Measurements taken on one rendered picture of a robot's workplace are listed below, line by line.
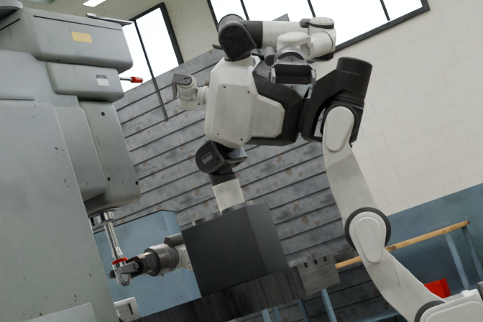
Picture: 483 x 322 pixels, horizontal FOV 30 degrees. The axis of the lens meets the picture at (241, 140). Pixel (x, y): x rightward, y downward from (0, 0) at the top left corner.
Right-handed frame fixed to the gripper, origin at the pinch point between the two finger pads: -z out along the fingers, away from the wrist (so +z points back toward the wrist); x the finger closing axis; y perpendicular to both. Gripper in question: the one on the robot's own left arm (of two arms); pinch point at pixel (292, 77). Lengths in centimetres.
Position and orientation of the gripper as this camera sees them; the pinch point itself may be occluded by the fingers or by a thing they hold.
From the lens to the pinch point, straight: 241.3
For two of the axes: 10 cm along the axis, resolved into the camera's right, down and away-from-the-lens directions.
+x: -10.0, -0.4, -0.3
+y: 0.4, -9.4, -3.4
